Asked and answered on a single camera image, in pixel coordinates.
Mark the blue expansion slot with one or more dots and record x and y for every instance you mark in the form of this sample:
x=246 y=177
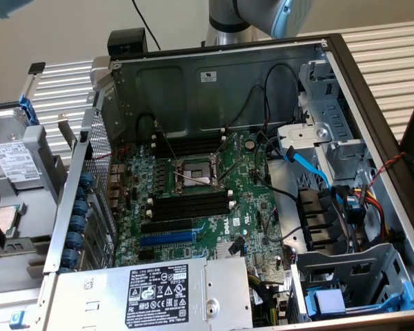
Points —
x=165 y=238

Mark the blue disk carrier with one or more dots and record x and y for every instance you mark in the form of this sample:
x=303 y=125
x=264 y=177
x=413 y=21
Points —
x=327 y=300

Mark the silver PC case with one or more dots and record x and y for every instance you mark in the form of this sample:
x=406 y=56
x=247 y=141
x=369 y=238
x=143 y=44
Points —
x=210 y=100

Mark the silver finned heat sink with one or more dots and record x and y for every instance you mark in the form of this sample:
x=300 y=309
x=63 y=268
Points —
x=221 y=251

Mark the black box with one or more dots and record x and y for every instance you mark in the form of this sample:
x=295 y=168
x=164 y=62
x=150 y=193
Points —
x=127 y=41

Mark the black plastic fan duct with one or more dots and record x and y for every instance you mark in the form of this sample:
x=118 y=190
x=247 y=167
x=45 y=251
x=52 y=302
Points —
x=314 y=207

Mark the hard disk with blue carrier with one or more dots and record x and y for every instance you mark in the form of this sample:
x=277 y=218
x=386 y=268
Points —
x=14 y=158

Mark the long black expansion slot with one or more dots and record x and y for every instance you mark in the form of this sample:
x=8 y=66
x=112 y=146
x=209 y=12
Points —
x=165 y=226

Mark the silver disk bay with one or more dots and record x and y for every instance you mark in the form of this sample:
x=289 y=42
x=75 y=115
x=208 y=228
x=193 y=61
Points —
x=338 y=151

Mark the short black expansion slot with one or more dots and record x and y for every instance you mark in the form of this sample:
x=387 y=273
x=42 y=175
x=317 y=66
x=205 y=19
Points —
x=146 y=255

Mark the blue table block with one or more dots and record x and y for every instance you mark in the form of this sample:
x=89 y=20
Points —
x=19 y=319

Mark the grey parts rack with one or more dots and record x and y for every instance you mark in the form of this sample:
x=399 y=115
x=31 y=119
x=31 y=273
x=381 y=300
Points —
x=38 y=213

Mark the silver power supply unit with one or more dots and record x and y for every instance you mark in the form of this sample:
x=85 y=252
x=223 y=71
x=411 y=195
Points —
x=89 y=293

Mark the coin cell battery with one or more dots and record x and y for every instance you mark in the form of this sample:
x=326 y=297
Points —
x=250 y=144

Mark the CPU socket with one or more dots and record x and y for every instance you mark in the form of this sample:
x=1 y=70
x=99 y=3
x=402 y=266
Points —
x=196 y=174

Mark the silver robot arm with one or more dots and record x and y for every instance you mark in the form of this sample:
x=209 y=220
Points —
x=227 y=20

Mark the black rail end cap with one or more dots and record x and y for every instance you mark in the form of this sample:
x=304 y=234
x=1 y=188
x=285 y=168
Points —
x=36 y=67

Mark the silver CPU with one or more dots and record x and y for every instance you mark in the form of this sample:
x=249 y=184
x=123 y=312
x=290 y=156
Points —
x=12 y=215

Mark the RAM slot with white latches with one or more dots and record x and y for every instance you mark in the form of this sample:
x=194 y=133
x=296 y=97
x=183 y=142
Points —
x=189 y=137
x=189 y=200
x=189 y=211
x=189 y=147

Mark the blue card retention clip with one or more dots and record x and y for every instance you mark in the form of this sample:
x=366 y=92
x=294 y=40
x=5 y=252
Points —
x=77 y=223
x=80 y=207
x=74 y=239
x=69 y=257
x=86 y=180

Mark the grey disk bay cage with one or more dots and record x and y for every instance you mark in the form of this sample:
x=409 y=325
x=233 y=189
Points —
x=348 y=257

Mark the green motherboard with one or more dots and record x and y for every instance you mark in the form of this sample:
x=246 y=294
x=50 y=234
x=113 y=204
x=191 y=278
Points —
x=248 y=193

